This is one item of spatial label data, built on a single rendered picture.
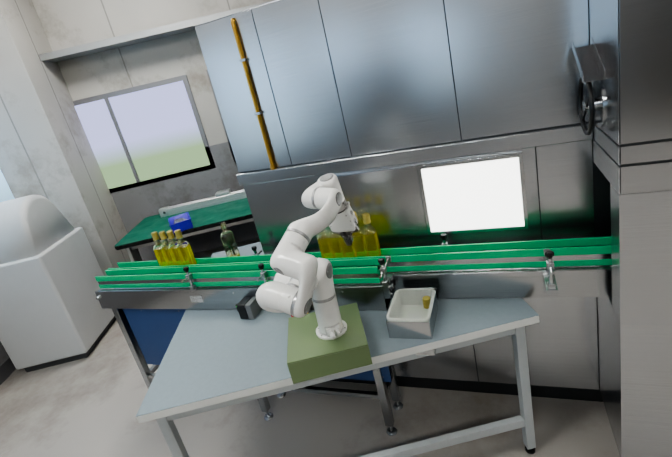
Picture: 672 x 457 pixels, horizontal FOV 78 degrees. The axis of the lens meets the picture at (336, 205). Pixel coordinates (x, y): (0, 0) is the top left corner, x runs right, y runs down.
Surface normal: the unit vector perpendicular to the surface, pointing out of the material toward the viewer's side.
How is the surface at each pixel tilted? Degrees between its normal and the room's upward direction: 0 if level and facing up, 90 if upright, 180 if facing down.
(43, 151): 90
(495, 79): 90
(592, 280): 90
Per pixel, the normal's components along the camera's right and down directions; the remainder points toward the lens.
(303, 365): 0.09, 0.29
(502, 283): -0.32, 0.36
